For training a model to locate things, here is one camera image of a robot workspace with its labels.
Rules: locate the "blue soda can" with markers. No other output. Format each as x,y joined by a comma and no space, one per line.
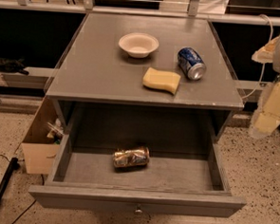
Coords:
191,63

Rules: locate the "plastic trash in box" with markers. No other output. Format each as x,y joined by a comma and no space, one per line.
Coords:
55,131

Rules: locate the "black object on ledge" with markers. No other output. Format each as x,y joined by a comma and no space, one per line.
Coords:
12,66

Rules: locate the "white paper bowl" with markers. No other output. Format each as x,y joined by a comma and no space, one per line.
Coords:
138,45

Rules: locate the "cardboard box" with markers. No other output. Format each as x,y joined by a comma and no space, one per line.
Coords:
39,149

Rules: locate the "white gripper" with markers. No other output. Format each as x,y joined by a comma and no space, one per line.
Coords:
268,118

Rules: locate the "metal railing frame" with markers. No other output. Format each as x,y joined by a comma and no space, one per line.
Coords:
210,10

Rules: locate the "grey open top drawer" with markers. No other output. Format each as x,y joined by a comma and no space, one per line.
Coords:
184,175

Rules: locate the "black floor pole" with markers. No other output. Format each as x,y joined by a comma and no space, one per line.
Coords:
13,165

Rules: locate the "grey wooden cabinet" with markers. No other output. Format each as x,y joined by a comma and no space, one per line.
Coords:
97,70

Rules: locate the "yellow sponge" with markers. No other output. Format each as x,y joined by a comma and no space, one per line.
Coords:
161,79

